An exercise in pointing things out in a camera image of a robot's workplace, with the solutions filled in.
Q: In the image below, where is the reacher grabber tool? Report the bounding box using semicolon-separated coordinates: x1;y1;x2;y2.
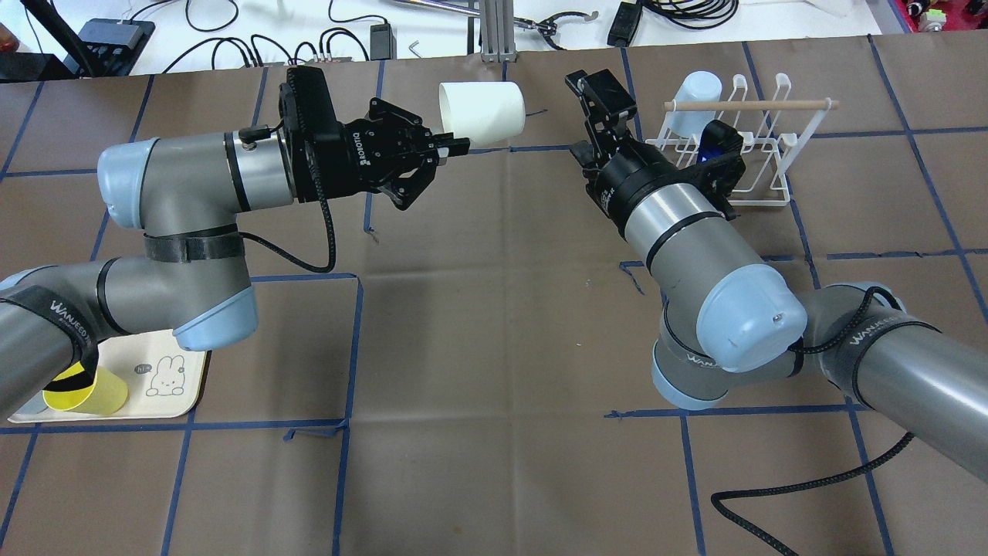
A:
394;0;601;36

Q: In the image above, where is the light blue cup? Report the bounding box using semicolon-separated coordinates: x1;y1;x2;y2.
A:
15;391;49;416
668;71;724;140

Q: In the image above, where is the aluminium frame post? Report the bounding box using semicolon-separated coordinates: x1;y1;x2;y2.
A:
479;0;516;63

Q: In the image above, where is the black power adapter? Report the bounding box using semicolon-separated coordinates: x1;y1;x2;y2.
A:
606;1;643;47

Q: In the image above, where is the coiled black cable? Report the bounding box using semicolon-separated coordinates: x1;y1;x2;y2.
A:
645;0;740;30

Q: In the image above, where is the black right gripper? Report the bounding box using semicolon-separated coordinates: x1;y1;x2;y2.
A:
564;69;691;225

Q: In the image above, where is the cream plastic tray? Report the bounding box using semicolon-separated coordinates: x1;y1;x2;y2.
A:
8;331;211;425

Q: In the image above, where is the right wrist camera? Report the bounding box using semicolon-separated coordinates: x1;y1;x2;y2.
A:
698;119;746;197

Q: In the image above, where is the yellow cup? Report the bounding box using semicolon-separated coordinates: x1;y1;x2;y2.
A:
42;364;128;415

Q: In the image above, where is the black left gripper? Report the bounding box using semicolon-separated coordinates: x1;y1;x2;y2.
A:
289;97;472;211

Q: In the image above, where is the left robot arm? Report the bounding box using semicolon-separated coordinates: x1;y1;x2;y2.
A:
1;98;470;418

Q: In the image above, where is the white wire cup rack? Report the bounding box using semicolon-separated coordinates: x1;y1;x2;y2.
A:
647;70;840;207

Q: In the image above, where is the cream white cup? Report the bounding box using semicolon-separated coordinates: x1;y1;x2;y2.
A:
438;81;526;147

